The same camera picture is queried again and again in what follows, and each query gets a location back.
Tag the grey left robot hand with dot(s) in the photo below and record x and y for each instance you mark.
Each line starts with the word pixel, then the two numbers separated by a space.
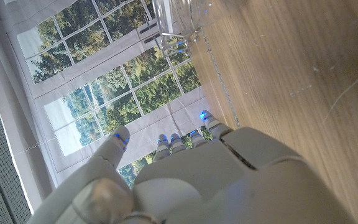
pixel 228 186

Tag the clear glass hinged jar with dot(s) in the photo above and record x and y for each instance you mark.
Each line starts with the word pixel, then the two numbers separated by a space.
pixel 197 12

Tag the printed window forest backdrop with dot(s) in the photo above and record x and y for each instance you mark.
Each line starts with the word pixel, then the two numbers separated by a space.
pixel 104 93

